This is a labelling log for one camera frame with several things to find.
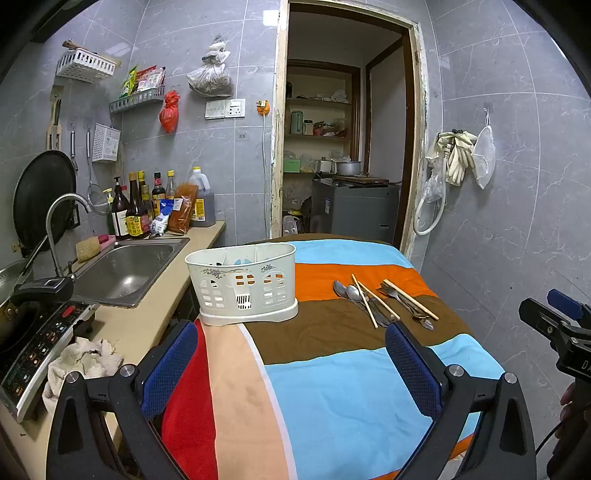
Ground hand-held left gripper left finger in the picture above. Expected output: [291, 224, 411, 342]
[46, 319, 218, 480]

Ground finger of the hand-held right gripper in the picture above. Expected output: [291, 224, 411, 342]
[518, 298, 575, 344]
[549, 289, 591, 324]

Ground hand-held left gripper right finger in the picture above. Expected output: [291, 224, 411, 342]
[385, 320, 539, 480]

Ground wooden chopstick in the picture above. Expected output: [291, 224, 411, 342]
[351, 274, 378, 329]
[356, 281, 400, 321]
[383, 279, 440, 320]

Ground metal fork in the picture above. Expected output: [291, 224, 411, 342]
[378, 285, 435, 331]
[382, 281, 428, 321]

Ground metal spoon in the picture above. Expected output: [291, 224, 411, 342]
[346, 285, 395, 324]
[333, 280, 386, 326]

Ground white plastic utensil holder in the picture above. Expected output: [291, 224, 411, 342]
[185, 242, 299, 327]

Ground person's right hand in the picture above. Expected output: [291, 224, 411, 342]
[555, 382, 578, 439]

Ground beige kitchen counter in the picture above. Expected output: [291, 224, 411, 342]
[0, 220, 227, 480]

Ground striped colourful blanket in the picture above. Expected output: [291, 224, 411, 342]
[159, 233, 506, 480]

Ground white rag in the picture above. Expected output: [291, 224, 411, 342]
[42, 337, 124, 414]

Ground stainless steel sink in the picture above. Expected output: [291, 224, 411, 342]
[69, 237, 190, 309]

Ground induction cooker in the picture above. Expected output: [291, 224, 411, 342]
[0, 300, 100, 424]

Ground yellow sponge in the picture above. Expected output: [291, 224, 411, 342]
[76, 237, 102, 262]

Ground blue white packet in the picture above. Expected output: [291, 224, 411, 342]
[150, 198, 175, 236]

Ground black frying pan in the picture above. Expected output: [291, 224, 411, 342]
[0, 274, 76, 356]

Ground clear plastic bag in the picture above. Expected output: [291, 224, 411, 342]
[422, 170, 444, 204]

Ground white mesh bag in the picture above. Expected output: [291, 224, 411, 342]
[471, 124, 498, 190]

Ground grey cabinet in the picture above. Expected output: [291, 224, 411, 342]
[310, 179, 400, 246]

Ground large brown liquid jug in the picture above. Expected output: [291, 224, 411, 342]
[187, 167, 217, 228]

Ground dark sauce bottle yellow cap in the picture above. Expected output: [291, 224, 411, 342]
[137, 171, 155, 223]

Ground dark sauce bottle black cap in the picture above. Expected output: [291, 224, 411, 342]
[152, 172, 167, 217]

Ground cream rubber gloves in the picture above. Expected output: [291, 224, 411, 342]
[424, 130, 479, 187]

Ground curved metal faucet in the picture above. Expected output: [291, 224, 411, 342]
[45, 194, 92, 278]

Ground metal mesh strainer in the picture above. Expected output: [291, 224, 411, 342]
[86, 129, 112, 216]

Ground wooden cutting board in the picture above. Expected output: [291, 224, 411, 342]
[332, 174, 390, 186]

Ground black round griddle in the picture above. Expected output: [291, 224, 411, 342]
[12, 150, 77, 257]

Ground small white hanging basket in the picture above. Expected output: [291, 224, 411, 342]
[91, 123, 122, 164]

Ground red plastic bag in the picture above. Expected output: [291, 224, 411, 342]
[159, 90, 180, 134]

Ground wooden spatula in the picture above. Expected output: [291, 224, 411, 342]
[46, 85, 64, 151]

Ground wooden shelf unit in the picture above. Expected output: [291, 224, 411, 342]
[283, 60, 362, 177]

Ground green snack packet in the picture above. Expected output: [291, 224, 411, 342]
[120, 65, 139, 97]

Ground red white snack packets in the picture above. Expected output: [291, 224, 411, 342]
[136, 66, 166, 92]

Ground clear bag of dried goods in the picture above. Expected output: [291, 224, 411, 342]
[187, 35, 234, 99]

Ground black cable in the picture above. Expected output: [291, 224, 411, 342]
[534, 427, 562, 464]

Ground white hose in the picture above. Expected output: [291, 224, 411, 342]
[412, 138, 451, 236]

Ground white power cable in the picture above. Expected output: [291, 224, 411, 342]
[261, 114, 270, 237]

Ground wooden door frame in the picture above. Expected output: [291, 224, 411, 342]
[270, 0, 428, 259]

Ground grey wall shelf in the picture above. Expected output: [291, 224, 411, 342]
[109, 87, 166, 114]

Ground white wall basket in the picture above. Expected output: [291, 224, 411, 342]
[56, 48, 116, 84]

